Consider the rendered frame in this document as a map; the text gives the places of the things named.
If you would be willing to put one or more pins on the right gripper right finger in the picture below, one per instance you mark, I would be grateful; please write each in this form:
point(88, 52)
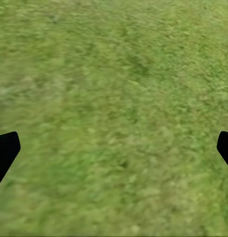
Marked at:
point(222, 145)

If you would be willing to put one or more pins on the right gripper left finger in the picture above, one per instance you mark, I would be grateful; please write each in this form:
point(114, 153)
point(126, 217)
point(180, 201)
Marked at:
point(9, 149)

